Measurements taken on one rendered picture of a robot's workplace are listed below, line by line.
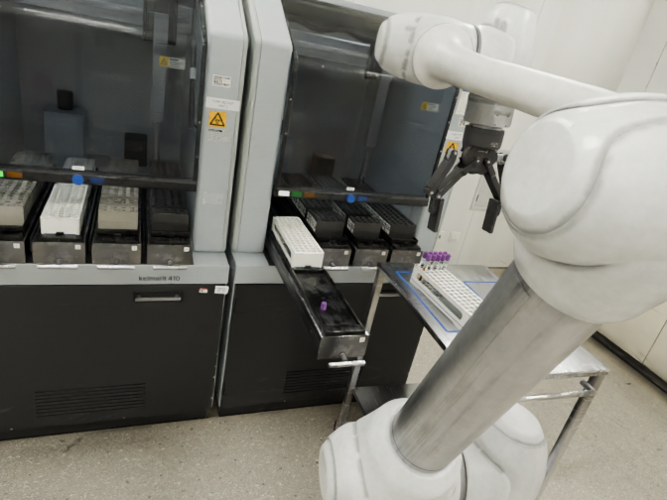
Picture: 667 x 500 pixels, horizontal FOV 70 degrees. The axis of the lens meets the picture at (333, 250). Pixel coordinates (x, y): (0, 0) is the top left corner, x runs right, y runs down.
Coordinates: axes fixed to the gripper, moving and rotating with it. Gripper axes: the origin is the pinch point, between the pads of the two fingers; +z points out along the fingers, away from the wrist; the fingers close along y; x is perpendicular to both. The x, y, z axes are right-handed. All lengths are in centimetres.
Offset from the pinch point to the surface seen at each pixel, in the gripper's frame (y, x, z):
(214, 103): -43, 73, -12
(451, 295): 21.3, 25.3, 30.0
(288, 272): -21, 51, 34
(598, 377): 53, -3, 42
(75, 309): -83, 68, 53
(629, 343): 211, 93, 105
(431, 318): 13.9, 21.9, 35.6
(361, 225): 13, 76, 27
